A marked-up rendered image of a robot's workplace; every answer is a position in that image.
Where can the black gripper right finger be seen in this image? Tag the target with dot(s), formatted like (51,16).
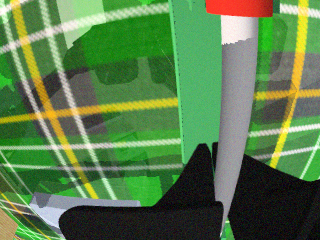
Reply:
(272,205)

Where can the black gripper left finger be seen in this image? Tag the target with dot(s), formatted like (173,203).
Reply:
(188,211)

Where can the grey pin with red handle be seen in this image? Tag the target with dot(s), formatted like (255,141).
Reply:
(239,30)

